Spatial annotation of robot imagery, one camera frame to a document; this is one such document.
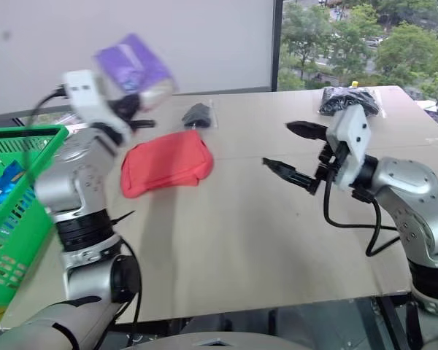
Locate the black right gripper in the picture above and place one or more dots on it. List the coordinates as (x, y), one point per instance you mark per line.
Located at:
(330, 164)

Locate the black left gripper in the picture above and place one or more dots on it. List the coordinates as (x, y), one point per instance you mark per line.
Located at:
(126, 106)

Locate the purple tissue pack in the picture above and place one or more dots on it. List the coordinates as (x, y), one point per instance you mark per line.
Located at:
(135, 69)

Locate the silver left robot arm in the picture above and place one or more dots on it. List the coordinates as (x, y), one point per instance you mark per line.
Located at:
(76, 182)

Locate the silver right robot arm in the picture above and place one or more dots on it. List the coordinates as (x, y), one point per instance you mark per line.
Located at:
(409, 189)

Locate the green plastic basket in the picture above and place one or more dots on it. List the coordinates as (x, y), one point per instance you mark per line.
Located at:
(7, 226)

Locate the red fabric pouch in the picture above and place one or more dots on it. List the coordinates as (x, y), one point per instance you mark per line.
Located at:
(164, 164)

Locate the small black item in bag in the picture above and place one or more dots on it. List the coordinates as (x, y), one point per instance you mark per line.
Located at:
(198, 114)

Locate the large black item in bag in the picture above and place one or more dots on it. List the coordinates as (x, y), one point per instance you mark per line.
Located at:
(336, 100)

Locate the white panel screen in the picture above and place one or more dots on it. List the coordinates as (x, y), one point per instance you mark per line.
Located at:
(131, 22)

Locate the blue snack package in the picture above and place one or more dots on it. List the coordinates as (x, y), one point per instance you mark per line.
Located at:
(7, 178)

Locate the grey rounded robot torso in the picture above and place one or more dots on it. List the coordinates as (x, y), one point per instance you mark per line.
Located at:
(219, 341)

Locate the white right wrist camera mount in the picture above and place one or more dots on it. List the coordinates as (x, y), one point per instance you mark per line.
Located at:
(354, 138)

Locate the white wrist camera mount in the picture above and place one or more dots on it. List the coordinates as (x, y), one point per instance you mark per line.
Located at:
(87, 98)
(354, 138)

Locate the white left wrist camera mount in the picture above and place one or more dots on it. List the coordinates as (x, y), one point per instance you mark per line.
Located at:
(87, 98)

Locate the dark window frame post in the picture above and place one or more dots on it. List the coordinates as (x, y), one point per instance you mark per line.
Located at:
(276, 43)

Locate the black table frame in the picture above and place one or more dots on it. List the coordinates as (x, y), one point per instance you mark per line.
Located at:
(390, 321)

